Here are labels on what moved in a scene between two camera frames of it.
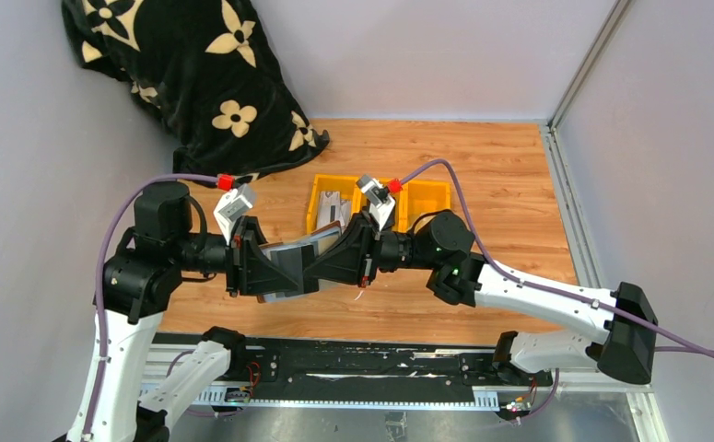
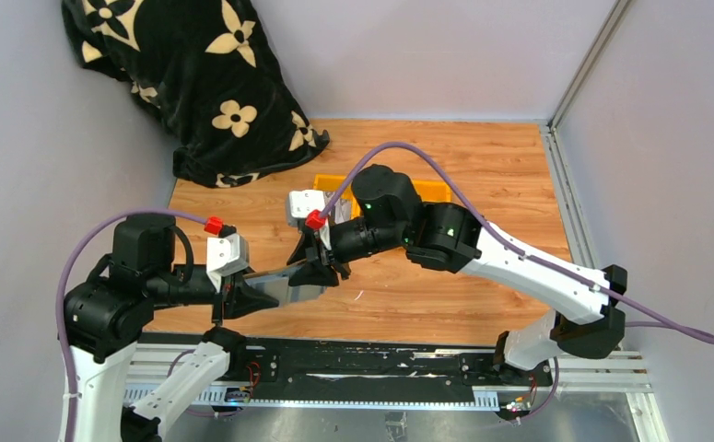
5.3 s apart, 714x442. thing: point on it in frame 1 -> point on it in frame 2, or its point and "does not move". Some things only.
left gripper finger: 260,277 -> 239,300
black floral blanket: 210,73 does not move
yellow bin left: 345,184 does not move
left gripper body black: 245,229 -> 218,296
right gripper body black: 382,252 -> 347,241
